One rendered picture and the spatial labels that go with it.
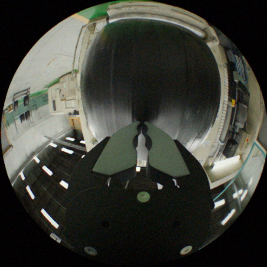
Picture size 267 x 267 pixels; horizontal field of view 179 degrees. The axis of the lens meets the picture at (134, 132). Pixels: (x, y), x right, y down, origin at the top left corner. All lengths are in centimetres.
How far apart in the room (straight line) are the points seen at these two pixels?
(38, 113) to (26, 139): 320
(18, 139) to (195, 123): 1149
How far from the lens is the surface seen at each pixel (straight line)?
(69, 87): 482
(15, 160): 1188
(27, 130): 1152
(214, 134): 50
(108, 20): 38
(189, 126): 15
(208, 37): 42
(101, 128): 15
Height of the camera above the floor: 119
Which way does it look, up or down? 26 degrees up
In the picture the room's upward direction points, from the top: 179 degrees counter-clockwise
